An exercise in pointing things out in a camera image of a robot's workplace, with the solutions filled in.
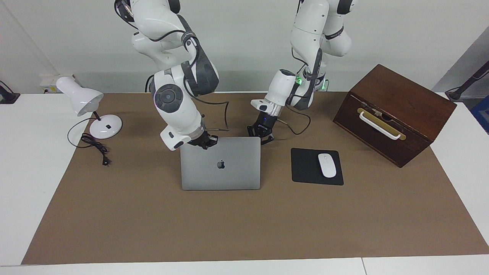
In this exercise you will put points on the black stand with rod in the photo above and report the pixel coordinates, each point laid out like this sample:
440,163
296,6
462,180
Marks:
454,94

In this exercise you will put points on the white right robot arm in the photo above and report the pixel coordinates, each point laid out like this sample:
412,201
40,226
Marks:
179,110

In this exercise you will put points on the black table clamp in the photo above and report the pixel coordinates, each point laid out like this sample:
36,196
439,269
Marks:
7,97

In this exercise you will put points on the brown table mat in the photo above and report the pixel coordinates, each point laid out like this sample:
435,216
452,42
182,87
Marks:
244,221

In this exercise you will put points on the black mouse pad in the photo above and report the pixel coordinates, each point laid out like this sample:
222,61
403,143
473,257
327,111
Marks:
305,168

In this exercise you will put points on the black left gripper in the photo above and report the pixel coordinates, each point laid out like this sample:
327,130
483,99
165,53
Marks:
266,122

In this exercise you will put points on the grey laptop computer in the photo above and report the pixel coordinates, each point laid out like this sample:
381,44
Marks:
221,172

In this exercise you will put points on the white desk lamp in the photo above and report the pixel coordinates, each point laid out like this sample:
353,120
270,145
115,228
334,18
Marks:
107,128

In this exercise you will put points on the blue crate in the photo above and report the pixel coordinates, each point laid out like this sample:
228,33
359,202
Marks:
482,114

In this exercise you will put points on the white computer mouse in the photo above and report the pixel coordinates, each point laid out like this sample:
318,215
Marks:
327,165

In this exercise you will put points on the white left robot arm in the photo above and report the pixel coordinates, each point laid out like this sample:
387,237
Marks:
280,88

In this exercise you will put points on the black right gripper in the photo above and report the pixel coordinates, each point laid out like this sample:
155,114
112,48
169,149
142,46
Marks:
199,140

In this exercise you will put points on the dark brown wooden box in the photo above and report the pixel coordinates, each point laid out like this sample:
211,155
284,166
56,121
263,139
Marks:
405,99

